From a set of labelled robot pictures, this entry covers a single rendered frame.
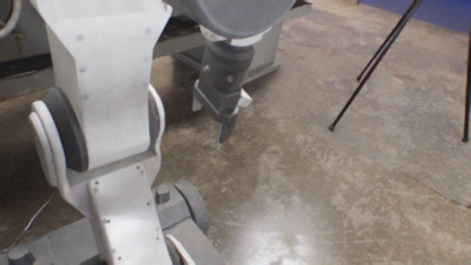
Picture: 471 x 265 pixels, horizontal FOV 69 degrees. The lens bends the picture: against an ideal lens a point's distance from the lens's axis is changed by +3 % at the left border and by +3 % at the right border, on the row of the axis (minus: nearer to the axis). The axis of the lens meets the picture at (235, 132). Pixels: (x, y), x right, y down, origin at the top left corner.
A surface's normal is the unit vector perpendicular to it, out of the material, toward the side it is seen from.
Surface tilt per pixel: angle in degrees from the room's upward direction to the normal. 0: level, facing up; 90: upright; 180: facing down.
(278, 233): 0
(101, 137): 86
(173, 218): 45
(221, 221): 0
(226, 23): 90
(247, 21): 90
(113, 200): 60
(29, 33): 90
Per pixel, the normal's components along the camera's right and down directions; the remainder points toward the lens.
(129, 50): 0.59, 0.66
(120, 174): 0.61, 0.06
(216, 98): -0.77, 0.29
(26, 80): 0.75, 0.47
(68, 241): 0.14, -0.80
